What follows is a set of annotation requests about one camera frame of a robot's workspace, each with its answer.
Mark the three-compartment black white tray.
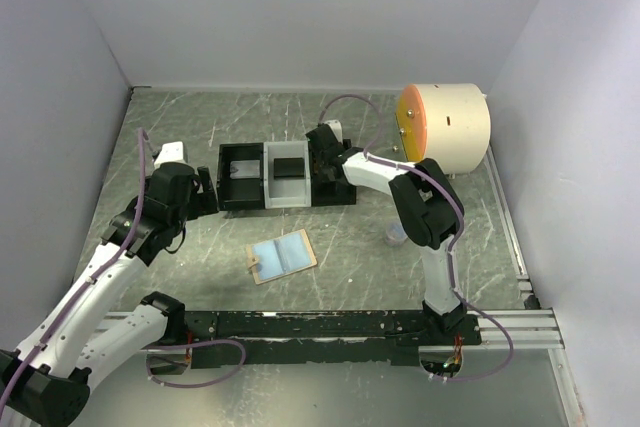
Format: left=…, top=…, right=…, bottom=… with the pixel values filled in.
left=217, top=141, right=357, bottom=211

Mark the tan leather card holder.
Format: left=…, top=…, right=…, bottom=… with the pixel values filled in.
left=246, top=229, right=318, bottom=285

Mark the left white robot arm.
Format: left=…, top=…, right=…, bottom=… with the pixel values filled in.
left=1, top=162, right=218, bottom=426

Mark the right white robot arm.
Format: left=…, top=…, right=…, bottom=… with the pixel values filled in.
left=306, top=124, right=466, bottom=345

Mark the black card in tray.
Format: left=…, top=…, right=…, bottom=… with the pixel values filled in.
left=273, top=157, right=306, bottom=179

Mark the silver card in tray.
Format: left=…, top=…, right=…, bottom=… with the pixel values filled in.
left=229, top=159, right=262, bottom=180

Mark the small clear plastic cap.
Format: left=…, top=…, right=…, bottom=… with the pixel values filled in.
left=384, top=221, right=407, bottom=247

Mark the cream drum with orange face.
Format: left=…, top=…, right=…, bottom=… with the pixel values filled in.
left=395, top=83, right=491, bottom=175

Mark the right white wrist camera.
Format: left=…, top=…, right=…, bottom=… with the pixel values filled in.
left=323, top=119, right=343, bottom=143

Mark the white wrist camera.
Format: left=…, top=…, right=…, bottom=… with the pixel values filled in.
left=323, top=119, right=343, bottom=143
left=153, top=141, right=188, bottom=169

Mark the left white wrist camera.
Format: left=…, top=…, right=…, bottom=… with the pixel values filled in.
left=153, top=141, right=188, bottom=169

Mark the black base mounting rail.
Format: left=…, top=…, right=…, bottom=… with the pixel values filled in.
left=124, top=309, right=484, bottom=371

